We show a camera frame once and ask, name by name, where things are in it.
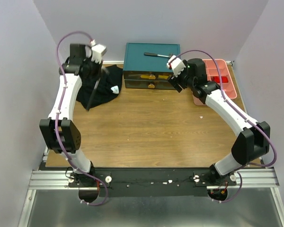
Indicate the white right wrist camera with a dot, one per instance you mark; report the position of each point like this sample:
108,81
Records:
176,65

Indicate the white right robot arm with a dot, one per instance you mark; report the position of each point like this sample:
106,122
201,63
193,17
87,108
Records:
252,136

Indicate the clear drawer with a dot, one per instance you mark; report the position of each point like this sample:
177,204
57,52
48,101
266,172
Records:
148,84
146,75

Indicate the black handled claw hammer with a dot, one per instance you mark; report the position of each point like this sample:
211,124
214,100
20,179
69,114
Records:
157,55

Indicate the pink compartment tray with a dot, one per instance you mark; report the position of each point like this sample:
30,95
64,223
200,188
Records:
212,75

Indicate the red block middle compartment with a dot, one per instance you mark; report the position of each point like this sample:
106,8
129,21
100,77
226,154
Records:
221,79

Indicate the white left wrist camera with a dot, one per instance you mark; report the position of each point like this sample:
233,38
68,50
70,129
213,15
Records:
97,51

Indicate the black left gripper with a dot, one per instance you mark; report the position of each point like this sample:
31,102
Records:
98,67

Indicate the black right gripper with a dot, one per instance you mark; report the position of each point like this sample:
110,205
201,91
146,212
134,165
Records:
177,83

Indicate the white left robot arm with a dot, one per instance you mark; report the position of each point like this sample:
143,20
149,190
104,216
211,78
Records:
58,129

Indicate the black cloth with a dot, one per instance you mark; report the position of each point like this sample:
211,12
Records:
109,87

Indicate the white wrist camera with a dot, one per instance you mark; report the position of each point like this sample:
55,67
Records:
176,65
97,51

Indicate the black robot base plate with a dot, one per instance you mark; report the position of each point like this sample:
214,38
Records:
151,182

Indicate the teal drawer cabinet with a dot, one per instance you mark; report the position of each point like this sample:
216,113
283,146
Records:
134,59

